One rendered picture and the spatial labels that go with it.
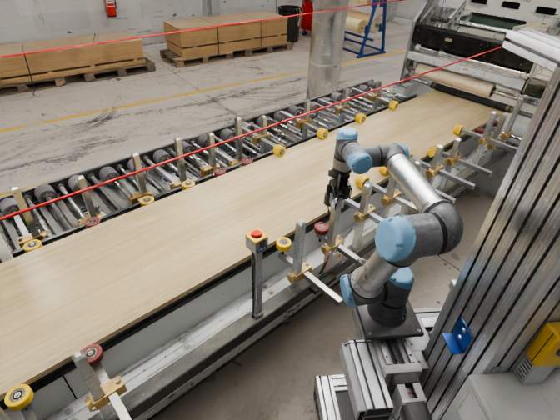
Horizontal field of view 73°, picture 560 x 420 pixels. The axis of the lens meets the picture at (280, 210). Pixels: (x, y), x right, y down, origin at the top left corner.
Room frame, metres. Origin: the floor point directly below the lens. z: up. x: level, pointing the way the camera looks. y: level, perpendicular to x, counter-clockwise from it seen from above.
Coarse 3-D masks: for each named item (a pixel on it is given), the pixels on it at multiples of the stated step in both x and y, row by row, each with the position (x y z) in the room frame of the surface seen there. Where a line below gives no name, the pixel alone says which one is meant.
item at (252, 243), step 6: (258, 228) 1.22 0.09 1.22; (246, 234) 1.18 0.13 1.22; (264, 234) 1.19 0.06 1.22; (246, 240) 1.18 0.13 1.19; (252, 240) 1.15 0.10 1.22; (258, 240) 1.15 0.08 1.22; (246, 246) 1.18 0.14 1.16; (252, 246) 1.14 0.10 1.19; (258, 246) 1.14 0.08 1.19; (258, 252) 1.14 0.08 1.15
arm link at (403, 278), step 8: (400, 272) 0.96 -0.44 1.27; (408, 272) 0.96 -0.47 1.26; (392, 280) 0.92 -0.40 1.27; (400, 280) 0.92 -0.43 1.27; (408, 280) 0.92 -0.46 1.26; (384, 288) 0.90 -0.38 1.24; (392, 288) 0.91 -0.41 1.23; (400, 288) 0.91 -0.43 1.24; (408, 288) 0.91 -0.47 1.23; (384, 296) 0.89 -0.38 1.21; (392, 296) 0.90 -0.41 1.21; (400, 296) 0.91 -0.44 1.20; (408, 296) 0.93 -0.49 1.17; (392, 304) 0.91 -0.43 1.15; (400, 304) 0.91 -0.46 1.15
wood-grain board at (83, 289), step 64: (384, 128) 2.96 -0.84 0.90; (448, 128) 3.01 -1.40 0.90; (192, 192) 1.91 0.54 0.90; (256, 192) 1.94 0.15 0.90; (320, 192) 1.97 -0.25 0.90; (64, 256) 1.33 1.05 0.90; (128, 256) 1.35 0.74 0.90; (192, 256) 1.36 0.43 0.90; (0, 320) 0.94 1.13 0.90; (64, 320) 0.96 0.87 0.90; (128, 320) 0.97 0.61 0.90; (0, 384) 0.68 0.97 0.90
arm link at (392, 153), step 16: (400, 144) 1.19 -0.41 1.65; (384, 160) 1.14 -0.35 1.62; (400, 160) 1.10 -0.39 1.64; (400, 176) 1.04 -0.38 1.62; (416, 176) 1.01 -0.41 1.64; (416, 192) 0.94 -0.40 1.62; (432, 192) 0.92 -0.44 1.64; (432, 208) 0.85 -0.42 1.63; (448, 208) 0.84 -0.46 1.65; (448, 224) 0.77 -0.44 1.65; (448, 240) 0.74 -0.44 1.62
